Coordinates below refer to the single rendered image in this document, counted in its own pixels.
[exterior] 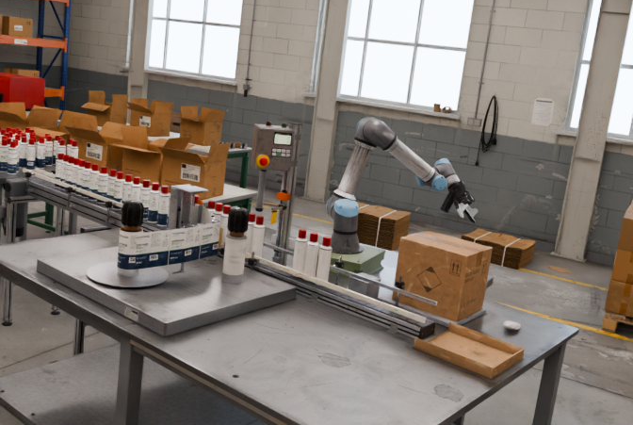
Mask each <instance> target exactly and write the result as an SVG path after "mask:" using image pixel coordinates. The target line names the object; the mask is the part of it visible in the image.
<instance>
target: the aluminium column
mask: <svg viewBox="0 0 633 425"><path fill-rule="evenodd" d="M288 128H290V129H291V128H292V129H294V131H295V135H296V134H301V129H302V124H301V123H288ZM295 135H294V138H295ZM299 152H300V140H294V142H293V151H292V159H291V163H292V161H297V160H299ZM297 168H298V167H290V171H289V172H287V180H286V172H283V181H282V189H286V190H287V193H290V194H291V195H290V200H289V201H286V205H287V209H286V210H285V213H284V229H283V237H282V246H281V248H283V249H285V250H288V242H289V235H290V226H291V218H292V210H293V202H294V193H295V185H296V177H297ZM285 180H286V188H285ZM282 189H281V192H282ZM280 257H281V262H278V263H277V262H275V261H273V262H274V263H277V264H279V265H282V266H285V267H286V258H287V253H281V254H280Z"/></svg>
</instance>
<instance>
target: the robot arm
mask: <svg viewBox="0 0 633 425"><path fill-rule="evenodd" d="M356 132H357V133H356V136H355V138H354V141H355V146H354V149H353V151H352V154H351V157H350V159H349V163H348V165H347V167H346V170H345V173H344V175H343V178H342V180H341V183H340V185H339V188H338V189H337V190H335V191H334V192H333V196H332V197H331V198H330V199H329V200H328V202H327V204H326V209H327V213H328V215H329V216H330V217H331V218H332V219H333V234H332V238H331V247H332V248H333V251H337V252H342V253H352V252H357V251H359V250H360V244H359V240H358V236H357V227H358V213H359V205H358V204H357V203H356V202H355V200H356V199H355V197H354V194H355V191H356V189H357V187H358V185H359V182H360V179H361V177H362V174H363V172H364V169H365V165H366V163H367V160H368V159H369V156H370V153H371V151H372V150H373V149H376V147H377V146H379V147H380V148H382V149H383V150H384V151H388V152H389V153H390V154H391V155H393V156H394V157H395V158H396V159H398V160H399V161H400V162H401V163H403V164H404V165H405V166H406V167H407V168H409V169H410V170H411V171H412V172H414V173H415V179H416V182H417V184H418V185H419V186H420V187H424V186H429V187H431V188H433V189H434V190H438V191H441V190H444V189H445V188H447V189H448V191H449V193H448V195H447V196H446V199H445V201H444V203H443V204H442V206H441V208H440V209H441V210H442V211H444V212H446V213H447V212H448V210H449V209H450V207H451V206H452V204H453V202H454V205H455V207H456V209H457V211H458V213H459V215H460V217H462V218H464V216H463V212H464V213H465V214H466V216H467V217H468V219H469V220H471V221H472V222H473V223H476V222H475V220H474V219H473V217H474V216H475V215H476V214H477V213H478V210H477V209H476V208H473V209H472V208H471V207H470V206H469V205H471V204H472V203H473V202H474V201H475V199H474V197H473V195H472V194H471V192H470V191H469V190H467V188H466V186H465V183H464V182H463V181H460V180H459V178H458V176H457V174H456V172H454V170H453V168H452V165H451V164H450V162H449V161H448V159H446V158H442V159H440V160H438V161H436V163H435V167H433V168H432V167H431V166H430V165H429V164H427V163H426V162H425V161H424V160H423V159H421V158H420V157H419V156H418V155H417V154H415V153H414V152H413V151H412V150H411V149H409V148H408V147H407V146H406V145H405V144H403V143H402V142H401V141H400V140H399V139H398V136H397V135H396V134H395V133H394V132H393V131H392V130H391V129H390V128H389V127H388V126H387V125H386V124H385V123H384V122H382V121H380V120H377V119H376V118H373V117H365V118H362V119H361V120H360V121H359V122H358V123H357V126H356ZM467 192H468V193H467ZM471 195H472V196H471ZM472 197H473V198H472Z"/></svg>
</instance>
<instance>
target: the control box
mask: <svg viewBox="0 0 633 425"><path fill-rule="evenodd" d="M274 132H283V133H292V141H291V146H288V145H276V144H273V138H274ZM294 135H295V131H294V129H292V128H291V129H290V128H288V126H287V128H281V126H278V125H272V126H271V127H267V126H266V125H265V124H255V125H254V128H253V138H252V155H251V166H252V167H253V168H254V169H257V170H271V171H284V172H289V171H290V167H291V159H292V151H293V142H294ZM272 148H283V149H291V156H290V157H278V156H271V149H272ZM262 157H265V158H266V159H267V160H268V164H267V165H266V166H261V165H260V163H259V160H260V158H262Z"/></svg>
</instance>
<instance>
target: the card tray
mask: <svg viewBox="0 0 633 425"><path fill-rule="evenodd" d="M414 349H417V350H419V351H422V352H425V353H427V354H430V355H432V356H435V357H437V358H440V359H442V360H445V361H447V362H449V363H451V364H454V365H456V366H459V367H461V368H465V369H468V370H470V371H473V372H475V373H477V374H479V375H482V376H484V377H487V378H489V379H493V378H494V377H495V376H497V375H498V374H500V373H501V372H503V371H504V370H506V369H508V368H510V367H511V366H513V365H514V364H516V363H517V362H519V361H520V360H522V359H523V356H524V350H525V349H524V348H521V347H518V346H515V345H513V344H511V343H508V342H505V341H503V340H500V339H497V338H494V337H491V336H489V335H485V334H482V333H480V332H477V331H474V330H471V329H468V328H466V327H463V326H461V325H458V324H455V323H453V322H450V323H449V327H448V331H447V332H445V333H443V334H441V335H438V336H436V337H434V338H432V339H430V340H428V341H424V340H422V339H419V338H415V339H414Z"/></svg>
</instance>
